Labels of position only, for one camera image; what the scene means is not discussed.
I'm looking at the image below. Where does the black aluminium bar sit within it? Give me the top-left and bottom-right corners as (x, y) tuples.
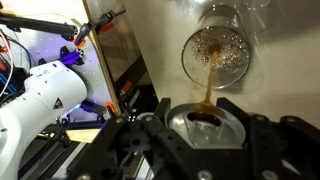
(0, 14), (80, 42)

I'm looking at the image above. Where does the orange black screwdriver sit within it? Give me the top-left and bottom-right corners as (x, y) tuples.
(72, 21), (102, 48)

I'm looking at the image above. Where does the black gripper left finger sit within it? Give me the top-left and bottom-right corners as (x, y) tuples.
(66, 97), (172, 180)

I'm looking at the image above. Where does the orange-capped drink bottle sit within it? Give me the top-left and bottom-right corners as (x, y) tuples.
(164, 101), (248, 150)

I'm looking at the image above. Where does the tall clear drinking glass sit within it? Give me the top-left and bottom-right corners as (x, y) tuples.
(181, 3), (252, 90)

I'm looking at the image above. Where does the white perforated robot table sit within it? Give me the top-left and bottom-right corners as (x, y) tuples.
(0, 0), (122, 123)

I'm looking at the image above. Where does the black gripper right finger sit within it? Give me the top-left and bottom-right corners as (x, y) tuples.
(216, 97), (320, 180)

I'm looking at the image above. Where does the white cable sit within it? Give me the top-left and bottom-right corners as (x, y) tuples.
(0, 28), (15, 98)

